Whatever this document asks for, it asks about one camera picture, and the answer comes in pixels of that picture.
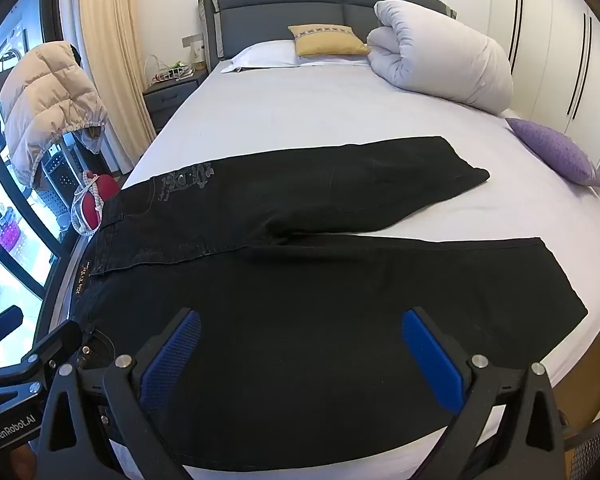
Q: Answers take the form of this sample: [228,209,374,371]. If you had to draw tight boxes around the red pouch with white cord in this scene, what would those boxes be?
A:
[71,170,122,237]

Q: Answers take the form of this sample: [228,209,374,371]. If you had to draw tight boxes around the black perforated chair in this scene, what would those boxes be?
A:
[30,127,106,241]

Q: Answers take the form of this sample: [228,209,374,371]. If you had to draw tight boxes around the beige puffer jacket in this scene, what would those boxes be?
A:
[0,40,109,186]

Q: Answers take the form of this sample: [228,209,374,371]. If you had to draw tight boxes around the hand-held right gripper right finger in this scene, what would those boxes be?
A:
[401,306,567,480]

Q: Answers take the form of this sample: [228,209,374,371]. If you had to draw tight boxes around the purple cushion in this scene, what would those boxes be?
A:
[505,117,600,189]

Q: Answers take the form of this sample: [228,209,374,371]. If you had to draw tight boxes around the white pillow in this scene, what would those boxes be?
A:
[221,40,371,74]

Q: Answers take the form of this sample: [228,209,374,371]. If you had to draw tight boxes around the white wardrobe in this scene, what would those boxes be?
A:
[487,0,600,176]

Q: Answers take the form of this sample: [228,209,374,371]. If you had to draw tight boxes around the dark grey nightstand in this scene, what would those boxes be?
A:
[142,69,210,135]

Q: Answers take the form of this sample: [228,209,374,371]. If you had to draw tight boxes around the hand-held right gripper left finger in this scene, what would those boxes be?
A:
[32,307,203,480]

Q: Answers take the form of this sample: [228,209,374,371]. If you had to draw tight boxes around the beige curtain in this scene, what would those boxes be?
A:
[77,0,156,173]

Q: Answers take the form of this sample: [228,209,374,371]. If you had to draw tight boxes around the black pants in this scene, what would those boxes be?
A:
[69,135,588,473]

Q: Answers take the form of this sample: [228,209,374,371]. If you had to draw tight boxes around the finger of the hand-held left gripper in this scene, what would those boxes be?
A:
[20,320,98,386]
[0,305,24,348]

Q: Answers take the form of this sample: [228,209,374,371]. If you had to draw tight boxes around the yellow cushion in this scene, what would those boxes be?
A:
[287,24,371,58]

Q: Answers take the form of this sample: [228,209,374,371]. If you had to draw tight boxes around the rolled white duvet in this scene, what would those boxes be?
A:
[366,0,515,114]

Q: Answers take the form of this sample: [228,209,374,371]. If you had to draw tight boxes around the glass balcony door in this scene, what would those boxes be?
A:
[0,0,81,373]

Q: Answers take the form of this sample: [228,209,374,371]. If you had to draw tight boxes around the black mesh chair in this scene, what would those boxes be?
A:
[560,407,600,480]

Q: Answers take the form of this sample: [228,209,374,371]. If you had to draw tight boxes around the bed with grey headboard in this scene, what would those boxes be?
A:
[55,0,600,480]

